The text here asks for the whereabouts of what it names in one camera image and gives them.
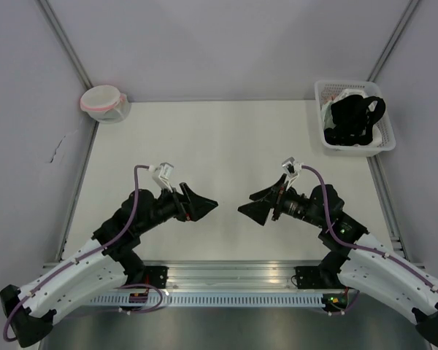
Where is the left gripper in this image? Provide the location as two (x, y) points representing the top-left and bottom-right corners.
(137, 182), (218, 235)

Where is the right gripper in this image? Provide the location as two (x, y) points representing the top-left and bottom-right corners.
(237, 174), (326, 228)

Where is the white pink mesh laundry bag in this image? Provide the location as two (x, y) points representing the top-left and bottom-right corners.
(80, 85), (131, 124)

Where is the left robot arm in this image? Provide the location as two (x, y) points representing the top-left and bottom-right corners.
(0, 183), (218, 348)

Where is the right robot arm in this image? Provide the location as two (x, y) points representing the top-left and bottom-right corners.
(238, 175), (438, 348)

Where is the black bra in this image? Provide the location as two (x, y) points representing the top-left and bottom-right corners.
(323, 93), (386, 147)

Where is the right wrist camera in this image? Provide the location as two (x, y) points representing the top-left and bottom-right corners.
(282, 157), (303, 189)

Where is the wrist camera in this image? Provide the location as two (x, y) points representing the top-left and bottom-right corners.
(152, 162), (174, 192)
(282, 157), (303, 189)

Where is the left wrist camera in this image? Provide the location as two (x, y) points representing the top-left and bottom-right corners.
(152, 162), (174, 192)

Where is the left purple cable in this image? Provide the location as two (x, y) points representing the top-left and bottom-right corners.
(3, 164), (164, 342)

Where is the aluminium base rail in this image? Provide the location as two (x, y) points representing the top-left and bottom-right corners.
(39, 259), (428, 292)

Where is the white slotted cable duct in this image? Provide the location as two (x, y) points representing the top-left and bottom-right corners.
(88, 291), (324, 308)

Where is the right aluminium frame post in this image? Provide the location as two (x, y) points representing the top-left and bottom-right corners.
(367, 0), (423, 266)

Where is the aluminium frame post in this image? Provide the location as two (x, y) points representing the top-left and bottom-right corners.
(367, 0), (423, 266)
(37, 1), (98, 262)

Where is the left aluminium frame post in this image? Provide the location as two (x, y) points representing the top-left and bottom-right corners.
(37, 1), (98, 262)

